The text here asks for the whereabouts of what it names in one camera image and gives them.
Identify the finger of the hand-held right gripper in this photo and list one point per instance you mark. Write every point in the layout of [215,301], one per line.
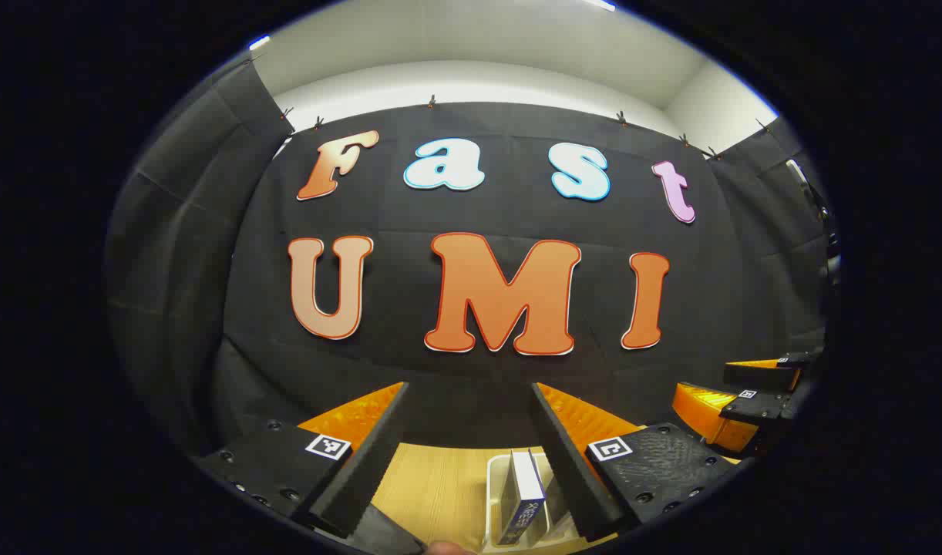
[760,376]
[702,412]

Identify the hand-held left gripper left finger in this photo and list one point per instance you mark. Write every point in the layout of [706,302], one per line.
[363,462]

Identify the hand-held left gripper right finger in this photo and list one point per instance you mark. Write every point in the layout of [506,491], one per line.
[567,462]

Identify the blue cover book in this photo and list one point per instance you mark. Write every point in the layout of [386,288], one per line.
[526,482]

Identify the cream plastic bookshelf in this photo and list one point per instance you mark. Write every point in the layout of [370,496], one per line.
[496,493]

